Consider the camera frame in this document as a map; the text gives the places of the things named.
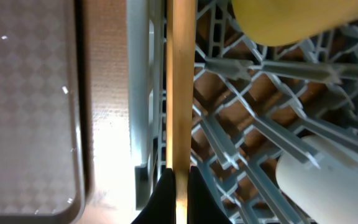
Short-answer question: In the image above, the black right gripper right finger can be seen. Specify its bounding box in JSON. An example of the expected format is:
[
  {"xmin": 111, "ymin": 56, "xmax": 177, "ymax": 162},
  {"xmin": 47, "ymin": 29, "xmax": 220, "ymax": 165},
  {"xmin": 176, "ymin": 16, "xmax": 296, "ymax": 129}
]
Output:
[{"xmin": 187, "ymin": 166, "xmax": 231, "ymax": 224}]

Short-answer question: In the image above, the wooden chopstick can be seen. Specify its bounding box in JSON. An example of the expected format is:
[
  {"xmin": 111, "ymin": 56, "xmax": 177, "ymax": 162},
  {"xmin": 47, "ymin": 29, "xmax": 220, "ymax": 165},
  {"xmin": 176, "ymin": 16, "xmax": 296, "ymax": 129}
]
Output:
[{"xmin": 166, "ymin": 0, "xmax": 196, "ymax": 224}]

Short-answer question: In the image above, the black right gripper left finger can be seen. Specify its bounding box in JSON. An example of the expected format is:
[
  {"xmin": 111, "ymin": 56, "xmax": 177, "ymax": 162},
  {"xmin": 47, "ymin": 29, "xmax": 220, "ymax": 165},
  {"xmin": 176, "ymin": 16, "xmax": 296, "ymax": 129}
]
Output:
[{"xmin": 132, "ymin": 168, "xmax": 176, "ymax": 224}]

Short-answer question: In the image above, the small white cup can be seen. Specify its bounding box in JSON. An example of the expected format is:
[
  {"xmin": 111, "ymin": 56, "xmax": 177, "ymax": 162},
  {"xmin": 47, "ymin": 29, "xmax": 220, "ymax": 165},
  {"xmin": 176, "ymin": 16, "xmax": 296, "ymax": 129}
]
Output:
[{"xmin": 275, "ymin": 136, "xmax": 358, "ymax": 223}]

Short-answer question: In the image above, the dark brown serving tray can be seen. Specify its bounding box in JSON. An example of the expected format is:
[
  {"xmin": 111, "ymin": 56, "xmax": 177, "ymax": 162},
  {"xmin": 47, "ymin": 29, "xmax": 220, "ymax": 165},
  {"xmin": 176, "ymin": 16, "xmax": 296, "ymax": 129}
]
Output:
[{"xmin": 0, "ymin": 0, "xmax": 85, "ymax": 223}]

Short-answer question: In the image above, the grey dishwasher rack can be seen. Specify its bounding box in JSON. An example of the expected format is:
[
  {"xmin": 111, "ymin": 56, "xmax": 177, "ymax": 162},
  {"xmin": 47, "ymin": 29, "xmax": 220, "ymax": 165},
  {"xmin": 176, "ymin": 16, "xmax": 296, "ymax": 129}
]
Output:
[{"xmin": 126, "ymin": 0, "xmax": 358, "ymax": 224}]

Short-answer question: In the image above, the yellow plate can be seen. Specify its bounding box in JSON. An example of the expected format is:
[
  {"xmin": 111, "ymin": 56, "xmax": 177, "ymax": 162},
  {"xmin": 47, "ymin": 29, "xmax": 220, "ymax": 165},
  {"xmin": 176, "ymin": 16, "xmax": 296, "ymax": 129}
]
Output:
[{"xmin": 231, "ymin": 0, "xmax": 358, "ymax": 47}]

